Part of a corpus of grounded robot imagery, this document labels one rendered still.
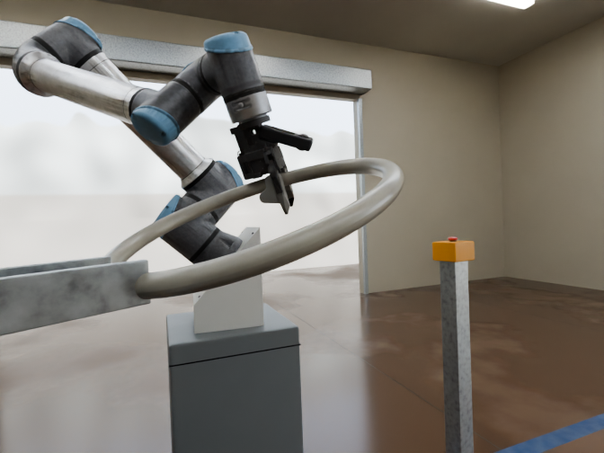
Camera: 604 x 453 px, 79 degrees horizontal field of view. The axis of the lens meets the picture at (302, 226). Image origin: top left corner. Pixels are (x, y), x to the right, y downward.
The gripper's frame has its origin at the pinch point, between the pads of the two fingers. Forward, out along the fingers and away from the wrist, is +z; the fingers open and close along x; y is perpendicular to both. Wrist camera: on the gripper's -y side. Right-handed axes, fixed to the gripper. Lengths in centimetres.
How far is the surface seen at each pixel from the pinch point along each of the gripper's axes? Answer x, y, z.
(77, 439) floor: -51, 177, 115
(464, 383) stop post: -49, -33, 105
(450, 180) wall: -593, -130, 181
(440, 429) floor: -82, -19, 167
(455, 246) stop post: -64, -42, 50
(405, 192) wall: -537, -48, 167
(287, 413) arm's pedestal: -7, 25, 68
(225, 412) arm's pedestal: 1, 39, 57
